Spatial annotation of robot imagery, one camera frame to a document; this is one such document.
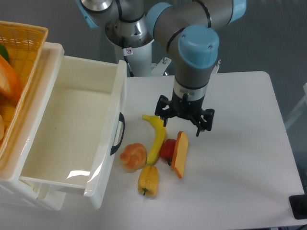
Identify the white open drawer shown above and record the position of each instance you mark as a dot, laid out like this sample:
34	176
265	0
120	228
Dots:
71	149

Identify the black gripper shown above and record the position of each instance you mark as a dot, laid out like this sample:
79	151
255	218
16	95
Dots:
184	108

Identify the yellow woven basket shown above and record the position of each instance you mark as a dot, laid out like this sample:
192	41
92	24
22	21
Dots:
24	44

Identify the black drawer handle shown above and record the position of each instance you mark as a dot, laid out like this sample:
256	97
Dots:
119	133

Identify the yellow banana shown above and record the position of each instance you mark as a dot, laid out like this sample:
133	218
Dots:
160	134

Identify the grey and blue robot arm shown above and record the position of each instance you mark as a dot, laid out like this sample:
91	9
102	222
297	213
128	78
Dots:
187	34

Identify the black device at table corner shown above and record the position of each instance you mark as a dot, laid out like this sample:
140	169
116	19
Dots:
298	205

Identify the round bread roll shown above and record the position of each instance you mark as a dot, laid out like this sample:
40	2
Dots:
133	157

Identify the yellow bell pepper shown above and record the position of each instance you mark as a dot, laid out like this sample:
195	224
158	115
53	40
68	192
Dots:
148	181

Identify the white plastic drawer cabinet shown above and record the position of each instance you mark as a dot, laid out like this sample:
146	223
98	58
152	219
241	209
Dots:
13	188

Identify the bread slice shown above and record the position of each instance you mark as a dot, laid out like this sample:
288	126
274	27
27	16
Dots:
180	154

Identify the green item in basket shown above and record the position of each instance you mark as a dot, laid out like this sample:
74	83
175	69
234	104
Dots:
4	52

